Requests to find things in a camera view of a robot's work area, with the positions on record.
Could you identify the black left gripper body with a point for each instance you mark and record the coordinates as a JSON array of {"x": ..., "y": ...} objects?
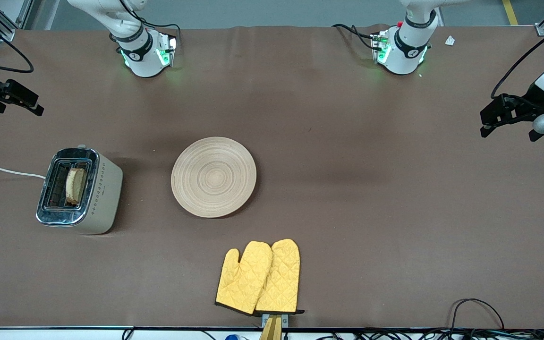
[{"x": 530, "y": 105}]

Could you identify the brown bread toast slice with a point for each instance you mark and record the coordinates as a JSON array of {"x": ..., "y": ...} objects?
[{"x": 75, "y": 185}]

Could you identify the round wooden plate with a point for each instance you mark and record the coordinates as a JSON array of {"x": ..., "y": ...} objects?
[{"x": 213, "y": 177}]

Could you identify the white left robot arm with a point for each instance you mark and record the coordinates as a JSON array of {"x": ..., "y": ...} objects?
[{"x": 406, "y": 47}]

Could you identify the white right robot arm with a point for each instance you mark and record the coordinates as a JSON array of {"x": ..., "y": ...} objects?
[{"x": 135, "y": 52}]

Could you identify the small white paper scrap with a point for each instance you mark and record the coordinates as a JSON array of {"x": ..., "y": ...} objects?
[{"x": 450, "y": 40}]

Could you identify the cream and chrome toaster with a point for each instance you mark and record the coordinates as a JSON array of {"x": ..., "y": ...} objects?
[{"x": 99, "y": 193}]

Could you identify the brown table cover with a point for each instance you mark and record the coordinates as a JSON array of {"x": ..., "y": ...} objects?
[{"x": 347, "y": 212}]

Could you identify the yellow quilted oven mitt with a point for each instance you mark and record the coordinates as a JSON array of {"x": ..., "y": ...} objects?
[
  {"x": 243, "y": 281},
  {"x": 281, "y": 278}
]

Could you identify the small blue object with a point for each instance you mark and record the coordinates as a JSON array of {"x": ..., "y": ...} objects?
[{"x": 232, "y": 337}]

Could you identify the wooden stick with metal bracket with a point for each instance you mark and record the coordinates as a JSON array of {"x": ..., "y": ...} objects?
[{"x": 272, "y": 328}]

